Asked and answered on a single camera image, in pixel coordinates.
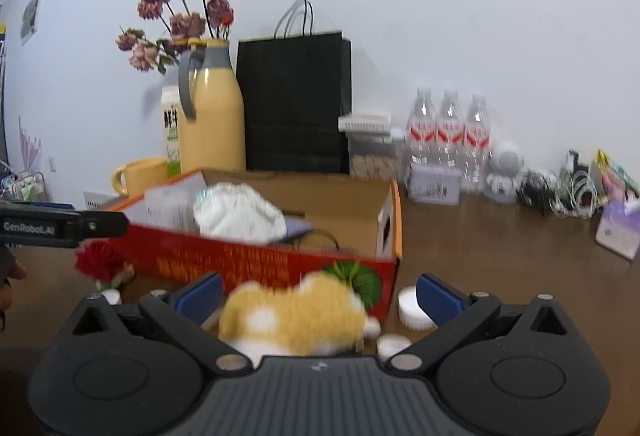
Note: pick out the small white bottle cap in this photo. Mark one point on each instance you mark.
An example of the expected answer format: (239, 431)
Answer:
(112, 297)
(392, 345)

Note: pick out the clear seed container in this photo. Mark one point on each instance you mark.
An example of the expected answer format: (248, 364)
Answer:
(370, 164)

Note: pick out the black paper bag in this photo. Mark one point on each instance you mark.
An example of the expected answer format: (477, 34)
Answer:
(295, 106)

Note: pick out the white wall socket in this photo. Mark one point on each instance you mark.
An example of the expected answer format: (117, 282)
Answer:
(52, 165)

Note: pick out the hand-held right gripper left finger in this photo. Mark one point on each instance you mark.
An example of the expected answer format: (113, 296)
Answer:
(200, 296)

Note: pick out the yellow white plush toy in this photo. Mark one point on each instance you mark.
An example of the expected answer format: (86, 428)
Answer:
(290, 311)

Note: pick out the red cardboard box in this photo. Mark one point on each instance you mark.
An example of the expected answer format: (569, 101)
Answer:
(250, 261)

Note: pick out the yellow thermos jug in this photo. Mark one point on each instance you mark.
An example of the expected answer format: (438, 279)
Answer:
(215, 116)

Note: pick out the yellow mug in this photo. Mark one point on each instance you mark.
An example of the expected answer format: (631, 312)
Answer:
(142, 176)

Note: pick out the pale tin box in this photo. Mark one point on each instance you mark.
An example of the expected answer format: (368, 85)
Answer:
(432, 183)

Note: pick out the person's left hand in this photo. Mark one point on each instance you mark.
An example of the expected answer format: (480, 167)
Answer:
(15, 270)

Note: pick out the crumpled translucent plastic bag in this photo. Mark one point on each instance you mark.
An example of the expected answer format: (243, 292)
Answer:
(240, 211)

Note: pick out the white tissue pack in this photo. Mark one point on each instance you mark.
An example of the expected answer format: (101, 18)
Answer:
(167, 211)

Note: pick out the purple flower wall sticker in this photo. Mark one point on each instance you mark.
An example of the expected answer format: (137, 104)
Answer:
(29, 149)

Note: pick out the lilac white box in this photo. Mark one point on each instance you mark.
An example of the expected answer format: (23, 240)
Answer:
(620, 228)

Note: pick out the small wall picture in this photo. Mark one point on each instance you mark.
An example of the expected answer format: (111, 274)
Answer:
(31, 16)

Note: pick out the white ribbed basket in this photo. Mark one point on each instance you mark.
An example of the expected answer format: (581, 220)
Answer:
(100, 200)

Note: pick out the white jar lid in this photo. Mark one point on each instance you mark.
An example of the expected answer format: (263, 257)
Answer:
(409, 308)

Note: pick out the white milk carton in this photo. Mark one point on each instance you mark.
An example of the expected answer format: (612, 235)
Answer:
(171, 126)

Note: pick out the white robot speaker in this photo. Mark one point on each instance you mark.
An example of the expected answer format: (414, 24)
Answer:
(505, 161)

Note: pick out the red artificial rose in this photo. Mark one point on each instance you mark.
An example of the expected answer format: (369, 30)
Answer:
(100, 261)

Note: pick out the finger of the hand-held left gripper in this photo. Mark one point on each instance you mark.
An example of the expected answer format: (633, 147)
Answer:
(105, 225)

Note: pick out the dried rose bouquet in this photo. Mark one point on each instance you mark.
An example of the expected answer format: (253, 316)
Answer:
(187, 24)

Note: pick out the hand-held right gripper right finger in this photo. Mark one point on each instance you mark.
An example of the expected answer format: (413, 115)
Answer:
(440, 298)

